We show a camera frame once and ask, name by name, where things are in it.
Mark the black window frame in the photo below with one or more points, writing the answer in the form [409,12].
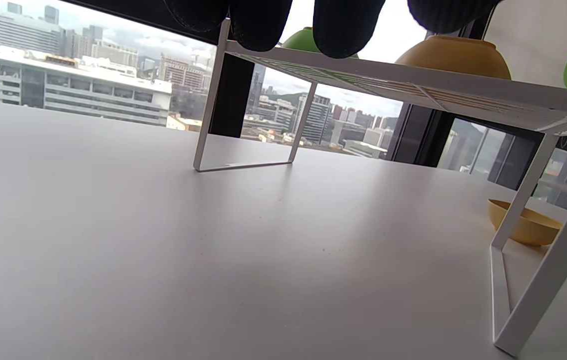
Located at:
[226,100]

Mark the white roller blind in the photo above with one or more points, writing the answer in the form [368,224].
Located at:
[528,40]

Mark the yellow small dish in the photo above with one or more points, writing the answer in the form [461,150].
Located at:
[533,230]
[453,55]

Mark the person's left hand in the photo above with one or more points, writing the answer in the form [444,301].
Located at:
[258,25]

